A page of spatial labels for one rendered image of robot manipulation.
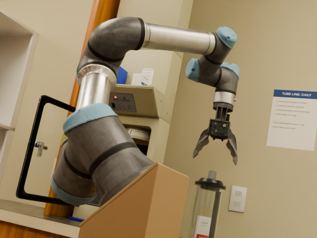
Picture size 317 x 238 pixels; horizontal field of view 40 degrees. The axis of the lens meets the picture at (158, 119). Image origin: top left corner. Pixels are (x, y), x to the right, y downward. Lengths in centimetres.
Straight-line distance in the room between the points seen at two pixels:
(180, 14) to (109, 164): 119
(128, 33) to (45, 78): 156
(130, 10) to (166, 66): 36
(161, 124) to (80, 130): 93
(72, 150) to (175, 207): 25
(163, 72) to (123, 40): 63
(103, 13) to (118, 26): 83
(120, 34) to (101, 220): 60
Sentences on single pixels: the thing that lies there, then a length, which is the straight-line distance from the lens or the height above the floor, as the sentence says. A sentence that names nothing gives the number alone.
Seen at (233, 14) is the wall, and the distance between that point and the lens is 237.
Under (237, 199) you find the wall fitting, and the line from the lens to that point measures 208.
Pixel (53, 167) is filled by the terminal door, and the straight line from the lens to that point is 180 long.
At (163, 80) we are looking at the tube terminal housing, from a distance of 185.
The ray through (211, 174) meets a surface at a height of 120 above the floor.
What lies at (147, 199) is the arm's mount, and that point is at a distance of 79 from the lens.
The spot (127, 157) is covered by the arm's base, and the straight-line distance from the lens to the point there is 87.
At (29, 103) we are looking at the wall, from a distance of 279.
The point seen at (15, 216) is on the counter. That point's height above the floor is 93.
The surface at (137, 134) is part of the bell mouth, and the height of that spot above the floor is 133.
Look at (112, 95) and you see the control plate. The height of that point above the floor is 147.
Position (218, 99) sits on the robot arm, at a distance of 155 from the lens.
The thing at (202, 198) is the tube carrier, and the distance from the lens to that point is 151.
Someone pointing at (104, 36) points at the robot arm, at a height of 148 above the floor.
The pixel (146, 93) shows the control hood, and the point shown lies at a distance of 175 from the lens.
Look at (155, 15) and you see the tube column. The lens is 200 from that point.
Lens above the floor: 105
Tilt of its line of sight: 11 degrees up
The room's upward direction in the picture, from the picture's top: 11 degrees clockwise
